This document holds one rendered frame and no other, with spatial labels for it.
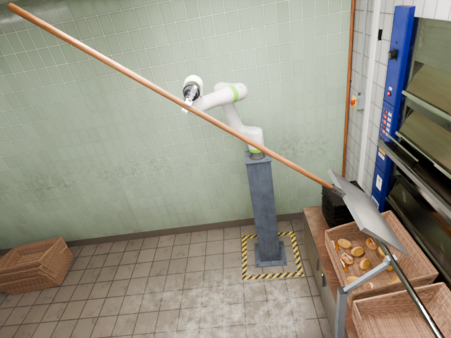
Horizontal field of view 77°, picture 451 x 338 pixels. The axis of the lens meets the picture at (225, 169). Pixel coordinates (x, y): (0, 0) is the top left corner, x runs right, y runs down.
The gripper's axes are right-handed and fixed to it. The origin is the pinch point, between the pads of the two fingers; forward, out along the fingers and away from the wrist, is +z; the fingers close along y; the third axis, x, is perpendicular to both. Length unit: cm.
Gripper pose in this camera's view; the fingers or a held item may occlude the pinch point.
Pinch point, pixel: (186, 105)
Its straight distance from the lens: 138.9
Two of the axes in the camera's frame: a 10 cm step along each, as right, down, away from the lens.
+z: 0.0, 5.3, -8.5
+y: -5.2, 7.2, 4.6
